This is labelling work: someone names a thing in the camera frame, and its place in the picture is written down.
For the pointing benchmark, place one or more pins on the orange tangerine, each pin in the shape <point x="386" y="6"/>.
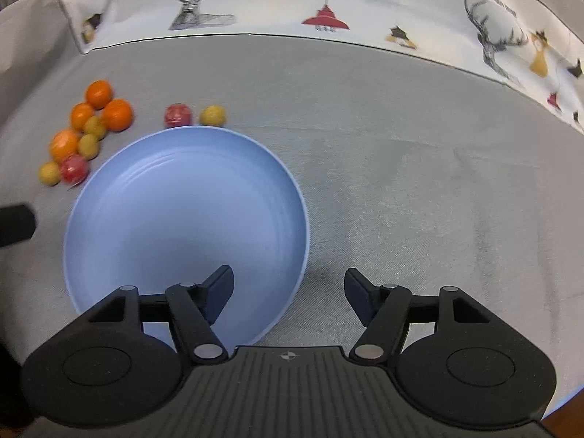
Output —
<point x="64" y="144"/>
<point x="82" y="115"/>
<point x="99" y="93"/>
<point x="117" y="115"/>

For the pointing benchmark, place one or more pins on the small yellow fruit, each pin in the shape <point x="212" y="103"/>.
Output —
<point x="88" y="145"/>
<point x="49" y="173"/>
<point x="213" y="116"/>
<point x="95" y="127"/>

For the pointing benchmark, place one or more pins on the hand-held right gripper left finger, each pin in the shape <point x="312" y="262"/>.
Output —
<point x="219" y="294"/>

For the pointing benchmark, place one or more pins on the small red fruit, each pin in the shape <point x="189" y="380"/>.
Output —
<point x="178" y="115"/>
<point x="74" y="169"/>

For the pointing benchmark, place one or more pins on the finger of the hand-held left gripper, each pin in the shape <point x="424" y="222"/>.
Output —
<point x="13" y="226"/>

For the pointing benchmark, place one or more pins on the light blue round bowl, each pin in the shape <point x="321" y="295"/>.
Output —
<point x="182" y="214"/>

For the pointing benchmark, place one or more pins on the grey printed bedsheet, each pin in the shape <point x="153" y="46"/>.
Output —
<point x="388" y="146"/>

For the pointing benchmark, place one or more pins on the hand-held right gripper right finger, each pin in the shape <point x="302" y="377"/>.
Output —
<point x="360" y="299"/>

